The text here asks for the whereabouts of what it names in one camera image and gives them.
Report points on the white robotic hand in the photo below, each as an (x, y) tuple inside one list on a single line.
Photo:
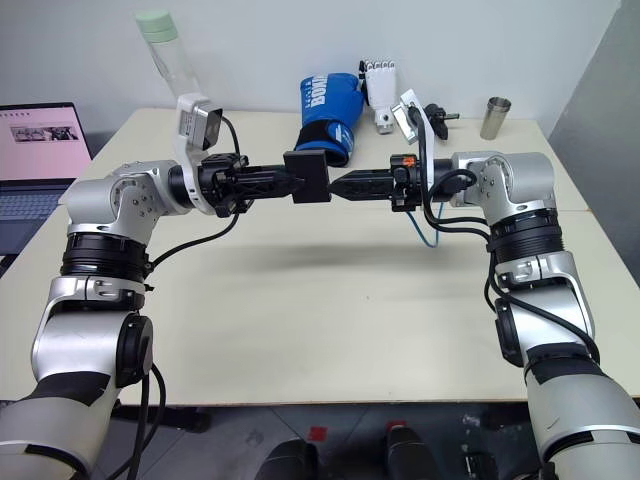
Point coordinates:
[(381, 85)]

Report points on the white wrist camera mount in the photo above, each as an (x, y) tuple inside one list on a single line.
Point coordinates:
[(192, 125), (407, 117)]

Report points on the dark rounded shape with red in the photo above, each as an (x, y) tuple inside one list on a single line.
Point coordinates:
[(405, 452)]

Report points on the small black box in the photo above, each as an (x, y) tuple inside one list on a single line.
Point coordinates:
[(310, 175)]

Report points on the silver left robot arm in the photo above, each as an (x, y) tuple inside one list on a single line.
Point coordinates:
[(95, 320)]

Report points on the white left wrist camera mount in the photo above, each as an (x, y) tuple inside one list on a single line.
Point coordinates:
[(192, 125)]

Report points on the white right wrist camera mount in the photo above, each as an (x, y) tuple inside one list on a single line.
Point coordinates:
[(407, 117)]

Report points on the clear bottle with green cap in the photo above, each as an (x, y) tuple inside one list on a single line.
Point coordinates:
[(172, 60)]

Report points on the metal cup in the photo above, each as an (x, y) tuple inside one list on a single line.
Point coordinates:
[(495, 117)]

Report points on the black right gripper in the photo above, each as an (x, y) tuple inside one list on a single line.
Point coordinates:
[(406, 185)]

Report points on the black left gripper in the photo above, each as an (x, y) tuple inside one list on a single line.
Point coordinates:
[(220, 177)]

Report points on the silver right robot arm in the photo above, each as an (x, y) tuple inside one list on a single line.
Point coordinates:
[(525, 180)]

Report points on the open laptop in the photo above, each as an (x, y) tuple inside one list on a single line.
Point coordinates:
[(35, 165)]

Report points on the blue boxing glove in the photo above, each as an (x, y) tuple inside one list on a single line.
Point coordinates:
[(327, 110)]

